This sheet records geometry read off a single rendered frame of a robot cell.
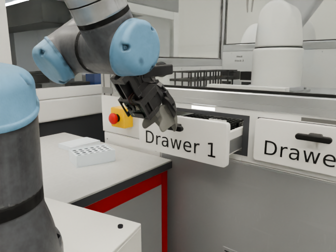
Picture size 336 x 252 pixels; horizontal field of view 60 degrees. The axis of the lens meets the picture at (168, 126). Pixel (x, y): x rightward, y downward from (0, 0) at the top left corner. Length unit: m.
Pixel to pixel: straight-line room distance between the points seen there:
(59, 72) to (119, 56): 0.14
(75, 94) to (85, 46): 1.08
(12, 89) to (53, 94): 1.15
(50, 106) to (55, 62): 0.96
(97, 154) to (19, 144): 0.63
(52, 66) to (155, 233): 0.68
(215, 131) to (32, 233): 0.49
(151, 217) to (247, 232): 0.29
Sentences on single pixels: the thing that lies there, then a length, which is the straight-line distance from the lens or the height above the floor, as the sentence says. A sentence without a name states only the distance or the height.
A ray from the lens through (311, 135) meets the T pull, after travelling 0.71.
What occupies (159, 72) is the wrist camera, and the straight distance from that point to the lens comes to 0.68.
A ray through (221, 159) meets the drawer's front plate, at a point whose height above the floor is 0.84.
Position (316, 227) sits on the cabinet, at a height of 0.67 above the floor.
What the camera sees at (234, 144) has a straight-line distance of 0.79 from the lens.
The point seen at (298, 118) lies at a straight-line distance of 0.77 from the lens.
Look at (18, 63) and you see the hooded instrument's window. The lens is 1.40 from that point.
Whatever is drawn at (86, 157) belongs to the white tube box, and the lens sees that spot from 0.92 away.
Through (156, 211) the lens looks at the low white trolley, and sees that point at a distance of 0.98.
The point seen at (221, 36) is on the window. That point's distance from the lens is 0.86.
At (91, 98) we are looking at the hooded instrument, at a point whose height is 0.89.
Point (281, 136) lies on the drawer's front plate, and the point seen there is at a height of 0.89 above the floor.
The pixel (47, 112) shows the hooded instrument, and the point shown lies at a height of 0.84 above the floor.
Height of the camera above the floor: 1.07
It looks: 12 degrees down
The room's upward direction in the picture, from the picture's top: straight up
